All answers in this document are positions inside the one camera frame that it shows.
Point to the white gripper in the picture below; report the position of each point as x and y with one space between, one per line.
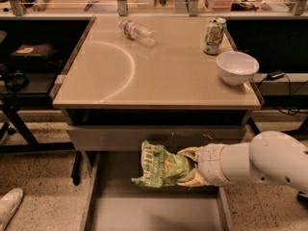
209 164

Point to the green jalapeno chip bag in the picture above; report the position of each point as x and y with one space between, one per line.
161 168

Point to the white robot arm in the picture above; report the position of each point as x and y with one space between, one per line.
270 158

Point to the grey open middle drawer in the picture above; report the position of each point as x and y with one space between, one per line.
114 203

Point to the grey drawer cabinet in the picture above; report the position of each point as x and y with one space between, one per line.
117 81

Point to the grey top drawer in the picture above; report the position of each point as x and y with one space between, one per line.
130 137

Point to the black bag on shelf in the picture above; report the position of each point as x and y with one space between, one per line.
38 52

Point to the black table leg right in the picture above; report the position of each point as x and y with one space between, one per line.
253 126

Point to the black table leg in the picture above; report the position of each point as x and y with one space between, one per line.
75 173
253 126

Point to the white bowl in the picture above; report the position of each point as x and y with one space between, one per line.
235 68

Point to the black table leg left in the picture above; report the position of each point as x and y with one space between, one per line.
75 173

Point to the black power adapter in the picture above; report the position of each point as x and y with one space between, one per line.
275 75

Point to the green drink can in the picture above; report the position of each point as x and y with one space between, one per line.
214 35

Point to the clear plastic water bottle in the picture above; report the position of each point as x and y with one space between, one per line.
135 31

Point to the white shoe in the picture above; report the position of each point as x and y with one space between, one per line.
9 203

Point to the black headphones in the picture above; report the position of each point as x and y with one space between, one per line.
13 81

